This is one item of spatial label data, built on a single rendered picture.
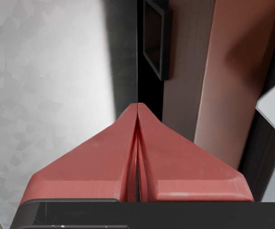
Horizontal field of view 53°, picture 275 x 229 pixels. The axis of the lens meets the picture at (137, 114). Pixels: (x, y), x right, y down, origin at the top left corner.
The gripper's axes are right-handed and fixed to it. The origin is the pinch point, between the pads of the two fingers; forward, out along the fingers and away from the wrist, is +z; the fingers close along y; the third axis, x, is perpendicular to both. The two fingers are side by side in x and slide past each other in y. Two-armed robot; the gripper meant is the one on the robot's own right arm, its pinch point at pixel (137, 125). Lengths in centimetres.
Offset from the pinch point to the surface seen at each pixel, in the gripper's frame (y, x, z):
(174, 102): -2.6, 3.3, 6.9
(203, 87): -3.6, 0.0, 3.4
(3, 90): 13.5, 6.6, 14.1
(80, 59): 5.8, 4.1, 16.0
